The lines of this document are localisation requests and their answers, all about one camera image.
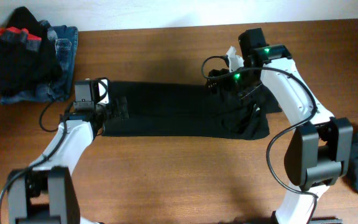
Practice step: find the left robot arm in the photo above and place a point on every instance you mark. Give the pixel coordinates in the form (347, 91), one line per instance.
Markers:
(43, 192)

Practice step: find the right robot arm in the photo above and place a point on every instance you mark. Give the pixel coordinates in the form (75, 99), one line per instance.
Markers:
(318, 153)

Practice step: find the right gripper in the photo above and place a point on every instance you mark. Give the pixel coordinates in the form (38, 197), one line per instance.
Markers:
(227, 84)

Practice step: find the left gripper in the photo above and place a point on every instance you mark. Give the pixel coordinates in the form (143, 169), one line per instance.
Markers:
(115, 109)

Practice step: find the folded blue denim jeans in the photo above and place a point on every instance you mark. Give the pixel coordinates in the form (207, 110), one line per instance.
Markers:
(65, 42)

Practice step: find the black garment with red trim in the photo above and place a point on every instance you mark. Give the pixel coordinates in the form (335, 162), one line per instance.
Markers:
(27, 56)

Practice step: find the black t-shirt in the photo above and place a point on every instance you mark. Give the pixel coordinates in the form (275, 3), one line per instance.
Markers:
(168, 109)

